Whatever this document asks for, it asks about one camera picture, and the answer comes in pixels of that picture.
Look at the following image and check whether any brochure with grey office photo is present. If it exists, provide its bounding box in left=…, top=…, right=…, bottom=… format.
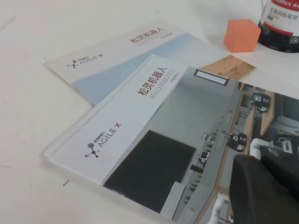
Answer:
left=43, top=54, right=299, bottom=224

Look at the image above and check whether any brochure with pale blue cover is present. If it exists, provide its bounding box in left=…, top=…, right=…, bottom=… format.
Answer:
left=43, top=18, right=257, bottom=107

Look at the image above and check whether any black mesh pen holder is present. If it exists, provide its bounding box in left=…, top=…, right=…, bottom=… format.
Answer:
left=257, top=0, right=299, bottom=53

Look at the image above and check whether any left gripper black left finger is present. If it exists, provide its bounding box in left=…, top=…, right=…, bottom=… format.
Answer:
left=229, top=154, right=299, bottom=224

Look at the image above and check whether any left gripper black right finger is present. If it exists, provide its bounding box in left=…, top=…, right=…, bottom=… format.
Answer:
left=258, top=151, right=299, bottom=206

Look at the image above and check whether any orange foam cube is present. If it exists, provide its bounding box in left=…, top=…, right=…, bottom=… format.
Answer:
left=223, top=19, right=262, bottom=53

